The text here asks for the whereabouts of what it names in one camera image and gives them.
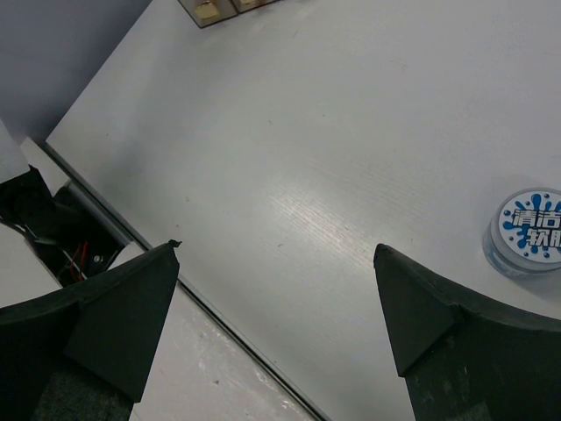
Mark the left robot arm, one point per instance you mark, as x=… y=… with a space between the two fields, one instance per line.
x=13 y=162

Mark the blue ink jar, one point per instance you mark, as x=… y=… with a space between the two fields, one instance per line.
x=522 y=240

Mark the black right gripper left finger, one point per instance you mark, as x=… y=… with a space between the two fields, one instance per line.
x=85 y=352

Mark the clear three-compartment organizer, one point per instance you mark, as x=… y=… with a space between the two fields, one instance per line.
x=205 y=14

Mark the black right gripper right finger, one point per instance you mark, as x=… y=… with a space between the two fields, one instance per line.
x=463 y=355

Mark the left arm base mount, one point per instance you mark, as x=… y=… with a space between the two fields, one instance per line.
x=68 y=234

